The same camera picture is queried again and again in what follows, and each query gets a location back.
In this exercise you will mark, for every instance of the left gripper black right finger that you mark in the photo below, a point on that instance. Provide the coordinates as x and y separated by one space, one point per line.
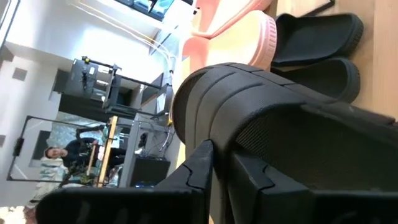
252 193

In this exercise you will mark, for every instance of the black computer tower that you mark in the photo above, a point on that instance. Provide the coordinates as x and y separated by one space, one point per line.
149 171

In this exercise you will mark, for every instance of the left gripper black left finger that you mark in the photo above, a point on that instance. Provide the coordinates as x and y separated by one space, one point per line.
199 168

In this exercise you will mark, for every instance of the black equipment cart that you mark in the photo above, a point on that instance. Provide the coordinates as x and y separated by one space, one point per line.
77 84

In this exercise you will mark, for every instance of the light wooden board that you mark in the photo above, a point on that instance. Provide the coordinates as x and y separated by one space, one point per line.
107 152

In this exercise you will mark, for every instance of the pink slide sandal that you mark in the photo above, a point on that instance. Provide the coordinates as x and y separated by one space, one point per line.
236 40
217 15

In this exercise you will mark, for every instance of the person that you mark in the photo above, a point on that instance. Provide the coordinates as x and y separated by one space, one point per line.
74 152

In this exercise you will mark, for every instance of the black slide sandal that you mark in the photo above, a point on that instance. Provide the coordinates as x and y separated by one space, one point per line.
264 102
326 77
311 37

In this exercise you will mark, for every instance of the black camera gantry frame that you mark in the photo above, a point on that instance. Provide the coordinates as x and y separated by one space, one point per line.
18 146

